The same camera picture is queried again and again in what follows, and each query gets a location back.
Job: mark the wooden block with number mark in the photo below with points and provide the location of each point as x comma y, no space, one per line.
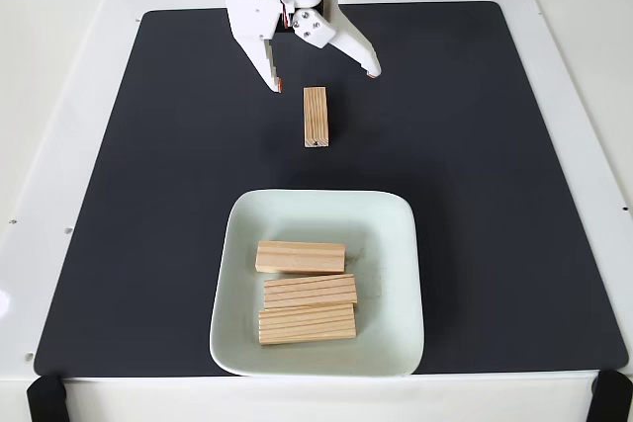
315,116

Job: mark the smooth pale wooden block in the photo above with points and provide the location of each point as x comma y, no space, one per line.
299,256

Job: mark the grooved wooden block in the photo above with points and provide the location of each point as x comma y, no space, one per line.
311,291
306,325

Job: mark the pale green square plate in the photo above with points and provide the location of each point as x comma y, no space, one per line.
386,244

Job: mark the black table mat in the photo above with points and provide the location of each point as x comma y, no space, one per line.
148,194

